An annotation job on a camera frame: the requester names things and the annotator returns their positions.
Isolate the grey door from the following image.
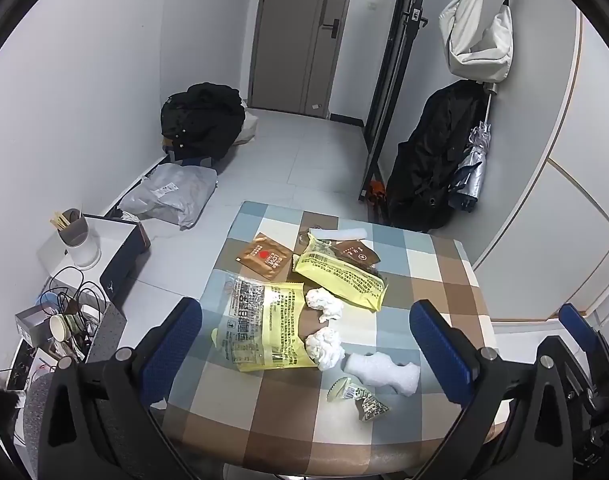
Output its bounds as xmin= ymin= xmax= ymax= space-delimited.
xmin=249 ymin=0 xmax=357 ymax=121

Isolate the white paper strip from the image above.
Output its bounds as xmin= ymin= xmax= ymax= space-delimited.
xmin=308 ymin=223 xmax=369 ymax=243

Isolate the grey mailer bag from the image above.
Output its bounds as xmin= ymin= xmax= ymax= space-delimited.
xmin=119 ymin=162 xmax=219 ymax=231

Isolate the yellow packet with dark print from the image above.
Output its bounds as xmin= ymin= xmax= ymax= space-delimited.
xmin=292 ymin=232 xmax=387 ymax=313

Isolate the brown sachet with round logo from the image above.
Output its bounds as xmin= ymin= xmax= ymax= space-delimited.
xmin=333 ymin=240 xmax=381 ymax=267

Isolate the black jacket pile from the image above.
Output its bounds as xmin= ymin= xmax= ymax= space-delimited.
xmin=159 ymin=82 xmax=248 ymax=163

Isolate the silver folding umbrella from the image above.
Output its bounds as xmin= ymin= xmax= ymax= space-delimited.
xmin=447 ymin=82 xmax=500 ymax=213

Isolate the paper cup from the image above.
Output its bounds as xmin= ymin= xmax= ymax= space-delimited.
xmin=48 ymin=312 xmax=85 ymax=348

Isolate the large yellow clear-ended packet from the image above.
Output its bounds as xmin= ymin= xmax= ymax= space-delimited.
xmin=211 ymin=272 xmax=321 ymax=373

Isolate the white foam piece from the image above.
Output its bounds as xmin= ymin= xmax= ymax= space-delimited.
xmin=343 ymin=352 xmax=421 ymax=398

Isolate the white wardrobe with gold trim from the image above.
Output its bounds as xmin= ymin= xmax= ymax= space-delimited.
xmin=471 ymin=10 xmax=609 ymax=323

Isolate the orange object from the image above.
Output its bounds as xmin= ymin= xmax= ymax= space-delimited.
xmin=365 ymin=180 xmax=387 ymax=221

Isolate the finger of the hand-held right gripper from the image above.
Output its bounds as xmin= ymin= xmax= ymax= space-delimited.
xmin=558 ymin=303 xmax=609 ymax=391

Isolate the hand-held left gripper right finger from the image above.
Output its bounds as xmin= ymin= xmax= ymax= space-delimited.
xmin=409 ymin=299 xmax=576 ymax=480

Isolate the black metal frame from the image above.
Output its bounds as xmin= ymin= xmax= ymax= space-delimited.
xmin=357 ymin=0 xmax=430 ymax=203

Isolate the navy and white box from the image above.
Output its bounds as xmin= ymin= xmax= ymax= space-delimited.
xmin=82 ymin=214 xmax=152 ymax=311

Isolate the brown sachet with red dot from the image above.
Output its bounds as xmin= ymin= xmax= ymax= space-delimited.
xmin=236 ymin=232 xmax=294 ymax=281

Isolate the black cable tangle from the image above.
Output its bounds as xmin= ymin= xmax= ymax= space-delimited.
xmin=39 ymin=265 xmax=110 ymax=356

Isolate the black hanging coat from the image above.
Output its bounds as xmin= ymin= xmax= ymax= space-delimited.
xmin=384 ymin=80 xmax=490 ymax=233

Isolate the white plastic bag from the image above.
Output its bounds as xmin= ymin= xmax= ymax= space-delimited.
xmin=233 ymin=102 xmax=260 ymax=145

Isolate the white tissue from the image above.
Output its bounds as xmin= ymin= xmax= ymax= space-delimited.
xmin=304 ymin=327 xmax=346 ymax=372
xmin=304 ymin=287 xmax=345 ymax=324

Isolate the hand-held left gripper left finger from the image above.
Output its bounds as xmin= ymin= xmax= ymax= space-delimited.
xmin=37 ymin=296 xmax=205 ymax=480

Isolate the white shoulder bag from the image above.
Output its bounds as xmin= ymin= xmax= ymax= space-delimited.
xmin=438 ymin=0 xmax=514 ymax=83

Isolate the checkered tablecloth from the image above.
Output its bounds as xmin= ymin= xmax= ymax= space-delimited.
xmin=159 ymin=200 xmax=500 ymax=480

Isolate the white utensil holder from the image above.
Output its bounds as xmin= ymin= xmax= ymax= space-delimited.
xmin=57 ymin=208 xmax=102 ymax=270

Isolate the torn printed wrapper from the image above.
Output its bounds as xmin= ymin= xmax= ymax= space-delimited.
xmin=327 ymin=377 xmax=391 ymax=422

